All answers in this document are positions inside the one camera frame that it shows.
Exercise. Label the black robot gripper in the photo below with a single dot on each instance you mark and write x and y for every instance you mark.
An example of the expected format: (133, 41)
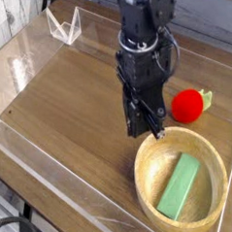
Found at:
(143, 76)

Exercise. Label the green rectangular block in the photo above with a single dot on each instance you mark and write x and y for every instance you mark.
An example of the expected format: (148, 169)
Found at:
(178, 187)

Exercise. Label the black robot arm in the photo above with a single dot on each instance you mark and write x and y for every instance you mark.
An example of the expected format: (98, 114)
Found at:
(142, 22)

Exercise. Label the brown wooden bowl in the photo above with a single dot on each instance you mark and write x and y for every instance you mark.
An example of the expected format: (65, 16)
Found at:
(154, 164)

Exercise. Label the red toy strawberry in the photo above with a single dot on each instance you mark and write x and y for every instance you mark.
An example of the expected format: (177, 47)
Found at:
(189, 104)

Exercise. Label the clear acrylic corner bracket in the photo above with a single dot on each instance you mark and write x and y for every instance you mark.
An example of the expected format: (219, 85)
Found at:
(65, 32)

